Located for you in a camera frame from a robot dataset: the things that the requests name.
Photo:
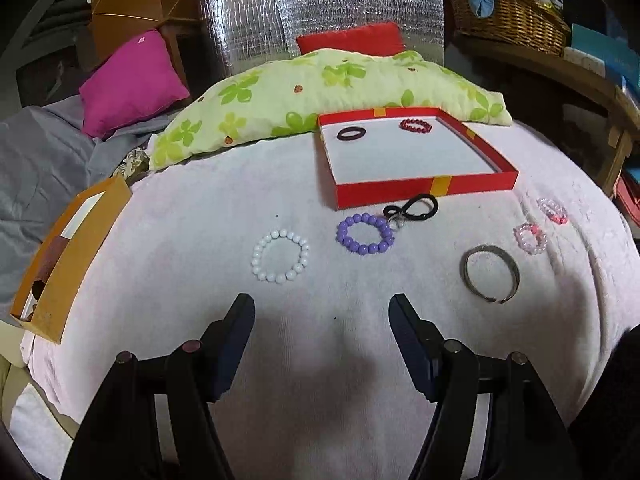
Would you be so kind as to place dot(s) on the wooden shelf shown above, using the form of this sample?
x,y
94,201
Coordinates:
x,y
550,67

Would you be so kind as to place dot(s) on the wooden stool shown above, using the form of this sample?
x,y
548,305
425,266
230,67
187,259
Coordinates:
x,y
175,45

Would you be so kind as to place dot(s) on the patterned cloth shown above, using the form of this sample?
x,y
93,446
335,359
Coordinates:
x,y
134,162

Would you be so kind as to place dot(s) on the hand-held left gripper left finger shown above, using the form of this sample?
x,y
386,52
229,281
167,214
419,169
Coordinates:
x,y
234,347

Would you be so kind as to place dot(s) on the red cushion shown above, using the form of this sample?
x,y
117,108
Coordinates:
x,y
350,37

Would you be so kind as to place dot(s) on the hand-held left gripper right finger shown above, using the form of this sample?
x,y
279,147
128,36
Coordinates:
x,y
412,347

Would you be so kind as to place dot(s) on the magenta pillow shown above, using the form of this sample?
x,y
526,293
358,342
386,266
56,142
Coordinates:
x,y
130,80

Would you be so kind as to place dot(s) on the silver metal bangle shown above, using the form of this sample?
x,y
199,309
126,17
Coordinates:
x,y
465,267

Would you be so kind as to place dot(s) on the brown object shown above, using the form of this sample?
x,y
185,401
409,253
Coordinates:
x,y
50,265

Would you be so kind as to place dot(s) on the blue box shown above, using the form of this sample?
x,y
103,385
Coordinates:
x,y
600,50

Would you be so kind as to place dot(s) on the grey blanket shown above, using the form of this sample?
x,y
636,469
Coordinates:
x,y
40,160

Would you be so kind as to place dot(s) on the green floral pillow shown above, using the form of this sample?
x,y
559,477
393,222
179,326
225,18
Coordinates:
x,y
260,95

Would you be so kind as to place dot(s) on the orange cardboard box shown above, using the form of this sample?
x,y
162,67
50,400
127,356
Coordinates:
x,y
75,270

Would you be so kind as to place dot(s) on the red gift box tray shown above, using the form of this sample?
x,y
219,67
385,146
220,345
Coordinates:
x,y
400,162

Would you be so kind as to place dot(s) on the silver foil insulation sheet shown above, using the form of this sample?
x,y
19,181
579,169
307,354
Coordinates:
x,y
310,5

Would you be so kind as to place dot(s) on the wicker basket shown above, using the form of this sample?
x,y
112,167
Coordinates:
x,y
515,15

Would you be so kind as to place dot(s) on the pink fleece blanket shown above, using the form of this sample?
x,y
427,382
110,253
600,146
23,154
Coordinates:
x,y
320,280

